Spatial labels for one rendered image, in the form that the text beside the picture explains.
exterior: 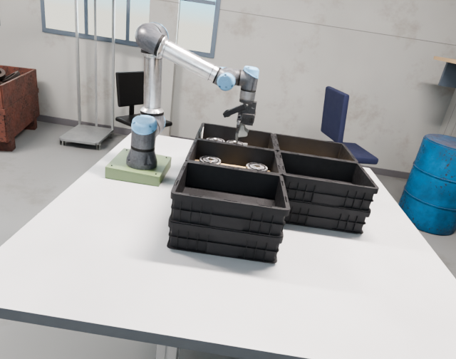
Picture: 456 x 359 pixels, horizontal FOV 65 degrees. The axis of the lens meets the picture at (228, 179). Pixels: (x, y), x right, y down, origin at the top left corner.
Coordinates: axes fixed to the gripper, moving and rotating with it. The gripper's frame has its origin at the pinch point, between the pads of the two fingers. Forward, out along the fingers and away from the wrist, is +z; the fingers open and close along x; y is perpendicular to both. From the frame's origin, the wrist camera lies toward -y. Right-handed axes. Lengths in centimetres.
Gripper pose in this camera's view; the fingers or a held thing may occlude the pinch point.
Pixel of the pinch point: (236, 137)
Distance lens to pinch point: 183.3
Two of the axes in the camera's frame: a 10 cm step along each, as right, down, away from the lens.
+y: 9.8, 1.8, -0.8
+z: -1.4, 9.0, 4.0
